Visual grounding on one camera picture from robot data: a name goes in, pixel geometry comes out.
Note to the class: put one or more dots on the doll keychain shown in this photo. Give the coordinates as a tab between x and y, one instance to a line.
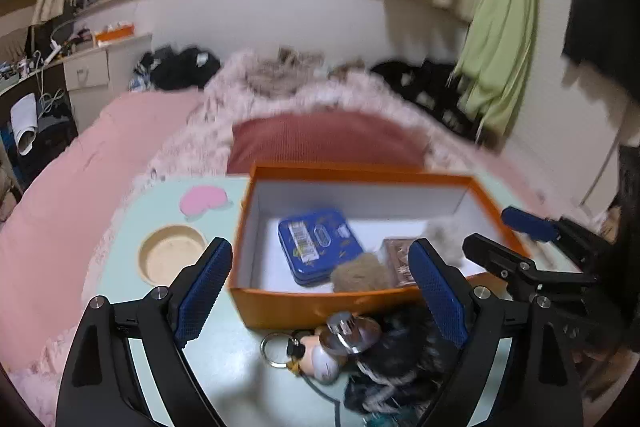
304	355

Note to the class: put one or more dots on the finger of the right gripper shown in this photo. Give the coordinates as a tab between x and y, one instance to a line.
500	261
538	229

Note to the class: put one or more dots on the white drawer cabinet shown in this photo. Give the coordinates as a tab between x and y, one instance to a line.
95	77

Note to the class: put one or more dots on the teal toy car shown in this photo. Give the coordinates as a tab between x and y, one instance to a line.
401	418

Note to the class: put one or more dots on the white slipper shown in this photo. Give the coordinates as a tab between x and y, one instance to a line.
24	123

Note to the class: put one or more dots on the black clothes pile left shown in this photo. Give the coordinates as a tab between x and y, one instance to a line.
168	70

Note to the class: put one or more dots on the silver metal plug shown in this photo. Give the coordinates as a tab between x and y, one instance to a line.
346	334

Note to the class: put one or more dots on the orange cardboard box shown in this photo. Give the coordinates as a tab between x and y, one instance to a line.
377	203

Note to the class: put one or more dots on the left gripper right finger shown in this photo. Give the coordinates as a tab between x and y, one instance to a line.
539	384

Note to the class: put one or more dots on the black satin lace garment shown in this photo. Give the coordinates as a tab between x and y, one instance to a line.
405	368

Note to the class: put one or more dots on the brown furry scrunchie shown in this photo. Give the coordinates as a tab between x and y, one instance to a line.
364	273

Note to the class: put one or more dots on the pink bed blanket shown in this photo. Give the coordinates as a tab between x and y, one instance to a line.
54	244

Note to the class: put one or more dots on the green hanging garment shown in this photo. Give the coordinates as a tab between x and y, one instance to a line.
494	65

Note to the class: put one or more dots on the white fluffy pompom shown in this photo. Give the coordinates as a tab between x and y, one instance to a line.
447	236

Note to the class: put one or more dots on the orange tissue box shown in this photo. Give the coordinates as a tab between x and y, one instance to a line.
111	34

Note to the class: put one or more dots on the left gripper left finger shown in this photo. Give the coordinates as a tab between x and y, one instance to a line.
100	384

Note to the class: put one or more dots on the blue tin box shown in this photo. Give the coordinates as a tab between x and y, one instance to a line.
314	243

